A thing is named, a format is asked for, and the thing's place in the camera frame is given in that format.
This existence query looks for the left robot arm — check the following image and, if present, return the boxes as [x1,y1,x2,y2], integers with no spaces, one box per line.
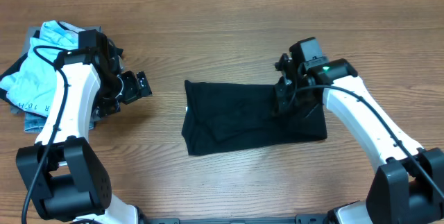
[16,29,152,224]

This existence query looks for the black t-shirt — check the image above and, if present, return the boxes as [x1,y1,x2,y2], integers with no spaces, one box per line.
[181,80,327,156]

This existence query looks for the light blue folded t-shirt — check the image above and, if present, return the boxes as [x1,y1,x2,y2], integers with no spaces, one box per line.
[1,20,82,117]

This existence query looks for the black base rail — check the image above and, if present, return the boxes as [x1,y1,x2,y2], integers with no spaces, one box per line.
[139,214,330,224]

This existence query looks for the black folded garment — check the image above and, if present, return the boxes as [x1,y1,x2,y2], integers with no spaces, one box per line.
[0,29,123,105]

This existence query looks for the folded blue jeans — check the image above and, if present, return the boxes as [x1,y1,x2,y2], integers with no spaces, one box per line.
[23,112,96,134]

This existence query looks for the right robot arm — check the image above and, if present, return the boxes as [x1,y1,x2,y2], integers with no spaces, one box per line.
[275,37,443,224]

